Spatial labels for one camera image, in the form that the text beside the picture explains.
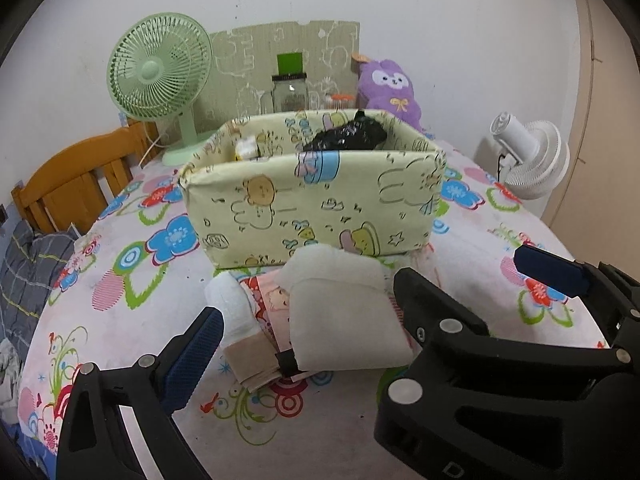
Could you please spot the black plastic bag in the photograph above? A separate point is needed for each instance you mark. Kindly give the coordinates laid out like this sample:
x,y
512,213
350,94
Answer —
x,y
345,135

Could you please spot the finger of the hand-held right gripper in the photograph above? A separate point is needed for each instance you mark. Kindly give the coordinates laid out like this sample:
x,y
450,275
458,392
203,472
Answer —
x,y
550,270
440,310

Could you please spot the white crumpled cloth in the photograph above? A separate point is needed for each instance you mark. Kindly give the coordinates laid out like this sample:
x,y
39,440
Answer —
x,y
7,375

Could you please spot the colourful printed packet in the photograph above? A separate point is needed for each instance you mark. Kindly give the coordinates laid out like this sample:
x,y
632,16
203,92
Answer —
x,y
247,147

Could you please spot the pale yellow fabric storage box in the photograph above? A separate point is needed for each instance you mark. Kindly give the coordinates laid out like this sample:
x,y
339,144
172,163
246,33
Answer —
x,y
300,205

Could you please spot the grey plaid blanket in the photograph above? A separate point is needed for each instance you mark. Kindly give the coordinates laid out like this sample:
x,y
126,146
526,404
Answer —
x,y
25,270

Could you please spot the white and tan cloth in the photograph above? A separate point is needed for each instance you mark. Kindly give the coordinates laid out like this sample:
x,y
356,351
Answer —
x,y
235,320

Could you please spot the pink printed packet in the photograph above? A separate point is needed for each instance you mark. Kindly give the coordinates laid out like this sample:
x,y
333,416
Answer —
x,y
272,305

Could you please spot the floral tablecloth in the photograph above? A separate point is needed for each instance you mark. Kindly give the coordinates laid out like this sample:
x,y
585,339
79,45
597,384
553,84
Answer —
x,y
150,285

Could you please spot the purple plush bunny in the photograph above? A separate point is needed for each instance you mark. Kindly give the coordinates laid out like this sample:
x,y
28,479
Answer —
x,y
395,100

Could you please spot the wooden headboard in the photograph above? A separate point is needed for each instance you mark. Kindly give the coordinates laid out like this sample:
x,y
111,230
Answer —
x,y
75,175

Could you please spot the green desk fan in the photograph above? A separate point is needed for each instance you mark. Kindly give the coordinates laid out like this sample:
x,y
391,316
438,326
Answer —
x,y
155,70

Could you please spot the beige door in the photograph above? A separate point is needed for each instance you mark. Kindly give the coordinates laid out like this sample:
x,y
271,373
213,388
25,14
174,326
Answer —
x,y
610,110

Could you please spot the green patterned board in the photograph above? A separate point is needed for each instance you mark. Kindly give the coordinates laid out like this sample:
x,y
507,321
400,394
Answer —
x,y
250,60

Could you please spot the white standing fan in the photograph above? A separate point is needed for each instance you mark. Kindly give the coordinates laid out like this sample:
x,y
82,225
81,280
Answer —
x,y
540,155

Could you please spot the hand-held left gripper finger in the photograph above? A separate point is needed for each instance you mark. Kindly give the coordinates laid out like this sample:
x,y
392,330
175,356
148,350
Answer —
x,y
195,350

